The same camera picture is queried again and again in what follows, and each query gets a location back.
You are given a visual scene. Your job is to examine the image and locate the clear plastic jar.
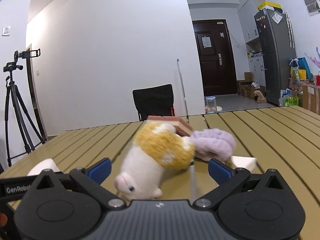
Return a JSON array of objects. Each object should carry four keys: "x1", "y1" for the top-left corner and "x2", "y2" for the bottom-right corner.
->
[{"x1": 204, "y1": 96, "x2": 217, "y2": 114}]

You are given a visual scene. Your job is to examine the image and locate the dark entrance door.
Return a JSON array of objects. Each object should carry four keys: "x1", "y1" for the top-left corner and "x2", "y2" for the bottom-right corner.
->
[{"x1": 193, "y1": 20, "x2": 237, "y2": 96}]

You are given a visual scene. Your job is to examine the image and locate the white foam wedge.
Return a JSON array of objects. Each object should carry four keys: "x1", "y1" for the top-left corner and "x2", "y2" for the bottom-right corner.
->
[{"x1": 228, "y1": 155, "x2": 257, "y2": 172}]

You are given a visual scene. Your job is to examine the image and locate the cardboard boxes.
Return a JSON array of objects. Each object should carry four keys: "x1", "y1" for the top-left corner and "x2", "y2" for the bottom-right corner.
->
[{"x1": 302, "y1": 83, "x2": 320, "y2": 115}]

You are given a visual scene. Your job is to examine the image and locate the layered cake sponge toy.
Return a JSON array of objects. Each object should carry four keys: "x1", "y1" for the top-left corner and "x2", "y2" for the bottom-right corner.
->
[{"x1": 147, "y1": 115, "x2": 193, "y2": 137}]

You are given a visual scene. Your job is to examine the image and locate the yellow white plush toy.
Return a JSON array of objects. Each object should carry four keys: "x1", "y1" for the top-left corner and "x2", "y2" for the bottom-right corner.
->
[{"x1": 114, "y1": 122, "x2": 195, "y2": 200}]

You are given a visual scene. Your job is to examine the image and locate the black camera tripod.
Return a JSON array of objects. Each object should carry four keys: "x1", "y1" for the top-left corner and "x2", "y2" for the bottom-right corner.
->
[{"x1": 3, "y1": 49, "x2": 46, "y2": 167}]

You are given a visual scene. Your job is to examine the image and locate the left hand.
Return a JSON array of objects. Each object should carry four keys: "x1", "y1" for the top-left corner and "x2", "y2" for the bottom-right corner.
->
[{"x1": 0, "y1": 213, "x2": 8, "y2": 227}]

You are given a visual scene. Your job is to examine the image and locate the white mop pole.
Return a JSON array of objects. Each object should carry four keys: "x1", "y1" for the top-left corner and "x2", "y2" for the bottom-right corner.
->
[{"x1": 176, "y1": 58, "x2": 189, "y2": 118}]

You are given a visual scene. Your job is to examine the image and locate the grey refrigerator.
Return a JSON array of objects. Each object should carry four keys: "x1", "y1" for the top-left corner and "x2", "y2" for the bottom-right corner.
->
[{"x1": 254, "y1": 9, "x2": 296, "y2": 105}]

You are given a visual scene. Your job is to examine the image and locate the lilac fluffy cloth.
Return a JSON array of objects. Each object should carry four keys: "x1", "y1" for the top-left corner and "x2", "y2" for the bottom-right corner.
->
[{"x1": 190, "y1": 128, "x2": 236, "y2": 163}]

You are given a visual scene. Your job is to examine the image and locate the black folding chair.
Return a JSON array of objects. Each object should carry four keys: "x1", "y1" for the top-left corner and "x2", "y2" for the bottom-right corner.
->
[{"x1": 132, "y1": 84, "x2": 175, "y2": 121}]

